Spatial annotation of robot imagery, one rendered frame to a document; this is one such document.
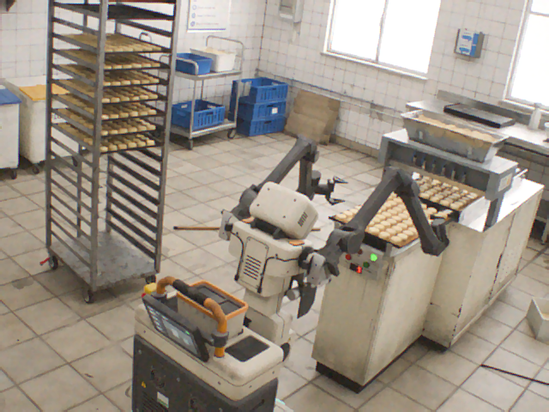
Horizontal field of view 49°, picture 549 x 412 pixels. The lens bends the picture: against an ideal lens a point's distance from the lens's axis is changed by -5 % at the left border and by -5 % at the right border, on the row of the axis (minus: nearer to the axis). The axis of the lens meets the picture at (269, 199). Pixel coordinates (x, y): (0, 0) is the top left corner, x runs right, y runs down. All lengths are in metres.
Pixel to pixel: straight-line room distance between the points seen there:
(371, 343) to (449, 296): 0.70
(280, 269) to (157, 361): 0.56
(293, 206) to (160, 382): 0.81
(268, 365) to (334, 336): 1.18
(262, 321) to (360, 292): 0.79
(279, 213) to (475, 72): 4.72
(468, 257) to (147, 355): 1.92
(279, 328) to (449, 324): 1.55
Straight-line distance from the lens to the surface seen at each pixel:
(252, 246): 2.28
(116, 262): 4.01
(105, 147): 3.50
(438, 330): 3.79
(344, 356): 3.29
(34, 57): 6.26
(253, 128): 7.42
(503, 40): 6.62
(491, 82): 6.68
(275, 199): 2.28
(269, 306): 2.38
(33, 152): 5.74
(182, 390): 2.29
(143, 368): 2.42
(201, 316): 2.16
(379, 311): 3.07
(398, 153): 3.68
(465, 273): 3.59
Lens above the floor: 2.06
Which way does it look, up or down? 22 degrees down
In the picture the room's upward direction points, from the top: 8 degrees clockwise
